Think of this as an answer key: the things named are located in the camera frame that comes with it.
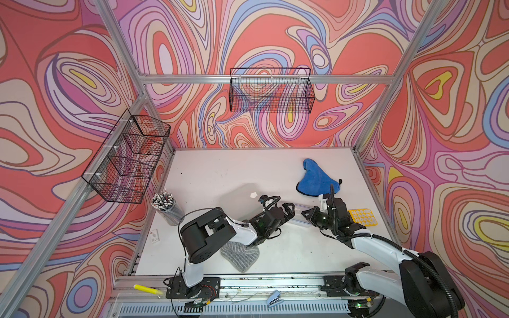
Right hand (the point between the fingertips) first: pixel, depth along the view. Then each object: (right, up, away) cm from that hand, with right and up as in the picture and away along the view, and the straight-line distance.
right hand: (302, 217), depth 87 cm
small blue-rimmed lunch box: (-2, 0, -3) cm, 3 cm away
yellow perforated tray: (+30, -1, +4) cm, 30 cm away
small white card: (-65, -8, -2) cm, 65 cm away
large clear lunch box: (-27, +5, +8) cm, 29 cm away
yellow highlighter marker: (-62, -24, -13) cm, 68 cm away
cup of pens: (-57, +8, -10) cm, 58 cm away
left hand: (-3, +3, 0) cm, 4 cm away
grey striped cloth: (-27, -15, -6) cm, 31 cm away
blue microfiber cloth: (+10, +15, +14) cm, 23 cm away
